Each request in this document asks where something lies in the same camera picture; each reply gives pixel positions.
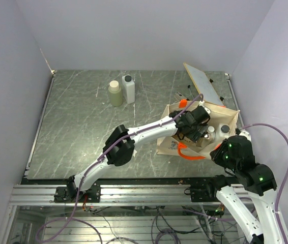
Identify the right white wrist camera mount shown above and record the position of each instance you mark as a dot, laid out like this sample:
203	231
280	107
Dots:
243	133

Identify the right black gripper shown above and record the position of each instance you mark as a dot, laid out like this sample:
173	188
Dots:
216	154

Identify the beige cap bottle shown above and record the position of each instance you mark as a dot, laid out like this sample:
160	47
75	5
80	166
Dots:
115	93

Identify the small white cap bottle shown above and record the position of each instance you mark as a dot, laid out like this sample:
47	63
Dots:
211	132

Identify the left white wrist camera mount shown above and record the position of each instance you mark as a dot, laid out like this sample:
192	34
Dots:
202	103

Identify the aluminium rail frame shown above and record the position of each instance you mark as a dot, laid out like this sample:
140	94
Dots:
77	119

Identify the white board wooden edge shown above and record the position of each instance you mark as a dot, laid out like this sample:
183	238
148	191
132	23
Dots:
203	85

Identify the white bottle grey cap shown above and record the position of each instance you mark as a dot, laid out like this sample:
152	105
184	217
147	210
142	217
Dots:
128	89
222	132

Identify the beige canvas tote bag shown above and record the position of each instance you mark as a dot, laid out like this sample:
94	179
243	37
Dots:
187	149

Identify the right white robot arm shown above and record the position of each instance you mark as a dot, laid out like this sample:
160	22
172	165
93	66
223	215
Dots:
268	226

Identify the clear silver top bottle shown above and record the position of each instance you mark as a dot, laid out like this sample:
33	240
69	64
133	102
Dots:
205	140

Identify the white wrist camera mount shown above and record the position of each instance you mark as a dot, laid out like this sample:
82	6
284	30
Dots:
202	103
243	133

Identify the small grey black device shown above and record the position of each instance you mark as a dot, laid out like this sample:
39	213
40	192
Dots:
179	96

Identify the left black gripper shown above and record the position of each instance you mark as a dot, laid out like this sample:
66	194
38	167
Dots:
195	136

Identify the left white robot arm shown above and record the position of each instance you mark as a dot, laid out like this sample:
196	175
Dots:
120	145

